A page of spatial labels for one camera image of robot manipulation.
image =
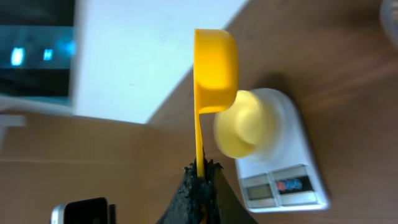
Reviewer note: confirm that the computer monitor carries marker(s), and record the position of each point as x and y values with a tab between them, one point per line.
37	48

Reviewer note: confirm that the yellow measuring scoop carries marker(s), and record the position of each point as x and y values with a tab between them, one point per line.
215	79

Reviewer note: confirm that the white digital kitchen scale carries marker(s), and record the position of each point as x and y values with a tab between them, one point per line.
284	178

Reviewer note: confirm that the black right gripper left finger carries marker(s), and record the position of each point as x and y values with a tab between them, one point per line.
185	206

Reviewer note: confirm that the white desk panel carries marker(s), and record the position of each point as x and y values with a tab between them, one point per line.
132	54

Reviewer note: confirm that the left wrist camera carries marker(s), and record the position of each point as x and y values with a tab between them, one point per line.
91	211

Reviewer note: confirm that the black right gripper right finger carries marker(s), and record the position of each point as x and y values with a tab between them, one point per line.
223	206

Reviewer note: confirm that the pale yellow bowl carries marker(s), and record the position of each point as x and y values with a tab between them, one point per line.
250	126

